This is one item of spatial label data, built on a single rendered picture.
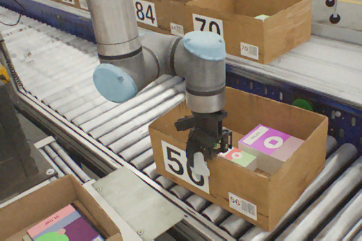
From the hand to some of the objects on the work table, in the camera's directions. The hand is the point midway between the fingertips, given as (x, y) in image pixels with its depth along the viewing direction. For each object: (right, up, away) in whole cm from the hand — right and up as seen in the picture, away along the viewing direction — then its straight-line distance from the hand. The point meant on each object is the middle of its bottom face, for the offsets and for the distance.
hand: (202, 172), depth 105 cm
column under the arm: (-62, -5, +25) cm, 66 cm away
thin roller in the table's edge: (-44, -3, +27) cm, 51 cm away
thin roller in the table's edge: (-42, -2, +28) cm, 50 cm away
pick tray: (-41, -22, -8) cm, 47 cm away
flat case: (-34, -16, -4) cm, 37 cm away
